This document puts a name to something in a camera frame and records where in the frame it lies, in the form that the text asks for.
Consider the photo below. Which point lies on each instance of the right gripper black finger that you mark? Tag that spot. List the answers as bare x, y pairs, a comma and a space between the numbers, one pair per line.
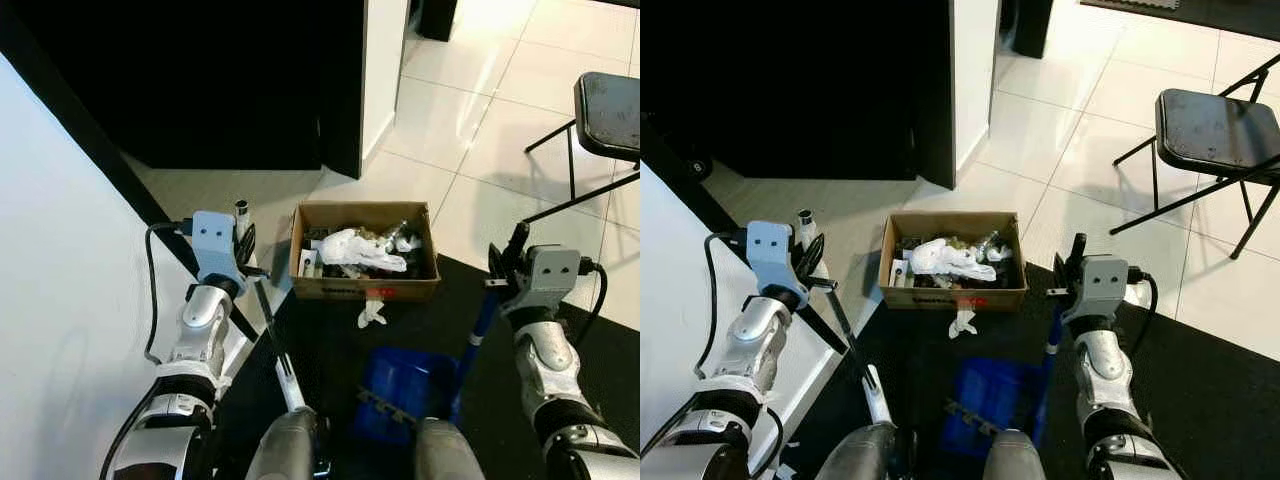
496, 262
1078, 250
1060, 268
518, 243

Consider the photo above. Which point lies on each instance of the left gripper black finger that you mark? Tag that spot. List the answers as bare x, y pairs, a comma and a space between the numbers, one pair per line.
241, 245
805, 255
819, 250
252, 240

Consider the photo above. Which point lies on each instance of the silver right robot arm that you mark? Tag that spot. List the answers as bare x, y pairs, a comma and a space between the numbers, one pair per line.
545, 370
1105, 370

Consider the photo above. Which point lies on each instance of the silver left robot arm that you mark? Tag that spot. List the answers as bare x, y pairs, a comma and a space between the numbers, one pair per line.
195, 330
750, 340

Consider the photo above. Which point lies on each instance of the black floor rug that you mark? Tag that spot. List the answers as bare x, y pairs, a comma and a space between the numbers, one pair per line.
1200, 400
600, 390

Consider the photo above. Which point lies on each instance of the dark grey floor mat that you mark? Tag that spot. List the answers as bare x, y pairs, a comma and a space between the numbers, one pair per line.
1200, 12
625, 3

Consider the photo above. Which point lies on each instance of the brown cardboard box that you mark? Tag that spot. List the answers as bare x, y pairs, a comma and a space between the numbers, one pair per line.
330, 288
920, 298

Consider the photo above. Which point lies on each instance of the white crumpled paper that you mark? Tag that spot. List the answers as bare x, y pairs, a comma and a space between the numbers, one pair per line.
945, 258
355, 250

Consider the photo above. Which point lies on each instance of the small white paper scrap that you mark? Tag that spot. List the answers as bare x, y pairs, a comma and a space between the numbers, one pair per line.
372, 312
964, 322

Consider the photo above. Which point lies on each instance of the black folding chair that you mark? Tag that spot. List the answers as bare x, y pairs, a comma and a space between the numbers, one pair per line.
608, 115
1215, 130

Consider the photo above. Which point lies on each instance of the large black cabinet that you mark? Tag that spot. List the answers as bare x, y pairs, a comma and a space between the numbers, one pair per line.
800, 90
200, 80

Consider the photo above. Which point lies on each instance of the grey robot right leg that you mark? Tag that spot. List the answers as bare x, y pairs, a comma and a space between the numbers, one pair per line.
1012, 460
447, 455

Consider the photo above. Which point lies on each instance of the grey robot leg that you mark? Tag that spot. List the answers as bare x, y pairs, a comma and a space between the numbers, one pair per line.
1012, 460
447, 455
858, 455
285, 450

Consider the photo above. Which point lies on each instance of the grey robot left leg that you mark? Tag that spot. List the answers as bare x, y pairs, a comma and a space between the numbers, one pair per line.
285, 450
858, 455

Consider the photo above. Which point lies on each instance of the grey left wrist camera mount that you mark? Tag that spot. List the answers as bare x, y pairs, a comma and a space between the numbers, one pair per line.
213, 245
770, 250

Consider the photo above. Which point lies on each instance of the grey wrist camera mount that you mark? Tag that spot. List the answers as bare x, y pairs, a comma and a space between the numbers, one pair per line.
213, 245
770, 250
550, 270
1100, 280

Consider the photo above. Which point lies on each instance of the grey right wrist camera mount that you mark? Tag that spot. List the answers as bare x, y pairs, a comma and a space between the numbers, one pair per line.
1100, 280
550, 270

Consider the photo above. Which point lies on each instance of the black wall trim strip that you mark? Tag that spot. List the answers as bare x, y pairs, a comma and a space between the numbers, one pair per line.
90, 120
700, 190

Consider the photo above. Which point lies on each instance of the black furniture post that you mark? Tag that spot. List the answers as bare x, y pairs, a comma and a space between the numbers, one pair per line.
437, 18
1030, 25

